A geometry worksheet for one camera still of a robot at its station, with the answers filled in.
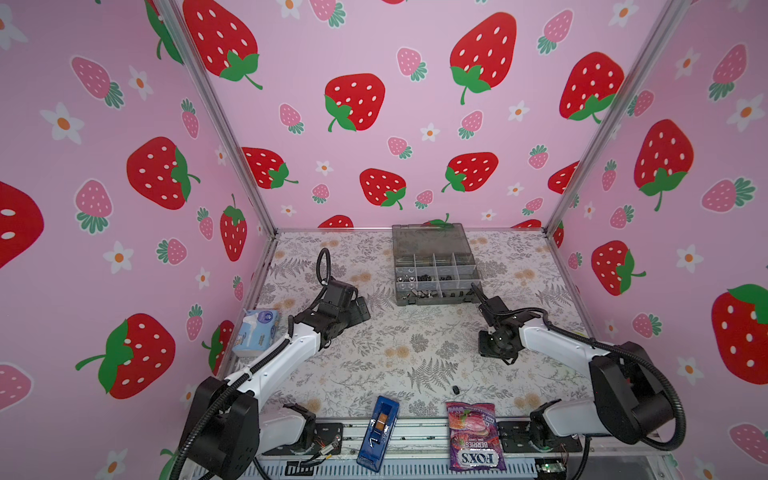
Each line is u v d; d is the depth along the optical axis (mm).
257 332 863
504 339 672
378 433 701
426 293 1011
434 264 1049
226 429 403
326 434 752
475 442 715
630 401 426
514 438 731
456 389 816
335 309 648
